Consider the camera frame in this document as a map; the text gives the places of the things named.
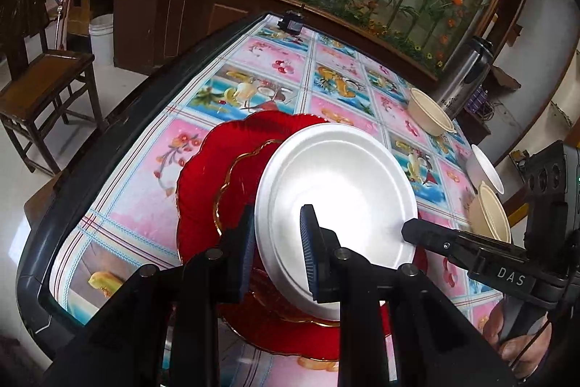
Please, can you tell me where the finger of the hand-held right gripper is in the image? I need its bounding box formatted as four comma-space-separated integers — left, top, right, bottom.
401, 218, 482, 275

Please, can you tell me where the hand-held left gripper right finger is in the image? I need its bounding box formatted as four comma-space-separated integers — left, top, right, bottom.
299, 203, 518, 387

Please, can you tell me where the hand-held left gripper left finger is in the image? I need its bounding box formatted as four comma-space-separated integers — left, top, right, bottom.
41, 205, 259, 387

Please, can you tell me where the red gold-rimmed glass plate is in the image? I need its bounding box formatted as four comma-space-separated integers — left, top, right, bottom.
213, 139, 341, 327

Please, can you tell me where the white foam bowl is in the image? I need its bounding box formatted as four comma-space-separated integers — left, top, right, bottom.
466, 144, 505, 195

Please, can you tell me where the white foam plate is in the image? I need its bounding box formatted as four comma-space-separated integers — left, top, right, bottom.
254, 123, 418, 321

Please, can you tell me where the large red scalloped plate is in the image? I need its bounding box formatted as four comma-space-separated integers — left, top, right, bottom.
175, 110, 429, 363

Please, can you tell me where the person's right forearm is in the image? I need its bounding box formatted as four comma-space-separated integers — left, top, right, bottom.
517, 310, 580, 387

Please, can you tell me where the person's right hand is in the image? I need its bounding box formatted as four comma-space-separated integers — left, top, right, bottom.
481, 300, 554, 379

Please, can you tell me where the fruit print tablecloth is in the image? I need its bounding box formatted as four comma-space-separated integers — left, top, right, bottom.
49, 17, 514, 387

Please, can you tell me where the stainless steel thermos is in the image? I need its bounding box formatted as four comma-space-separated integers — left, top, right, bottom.
436, 36, 494, 121

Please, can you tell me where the black rimmed table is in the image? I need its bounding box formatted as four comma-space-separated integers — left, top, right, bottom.
16, 11, 515, 387

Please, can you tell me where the small black device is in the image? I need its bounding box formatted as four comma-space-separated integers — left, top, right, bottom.
278, 9, 306, 35

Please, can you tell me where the brown wooden cabinet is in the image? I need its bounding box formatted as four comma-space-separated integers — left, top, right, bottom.
82, 0, 441, 85

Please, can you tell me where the white plastic bucket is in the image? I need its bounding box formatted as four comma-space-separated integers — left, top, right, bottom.
89, 13, 114, 69

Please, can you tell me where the wooden chair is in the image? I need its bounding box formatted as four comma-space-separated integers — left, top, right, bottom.
0, 0, 103, 176

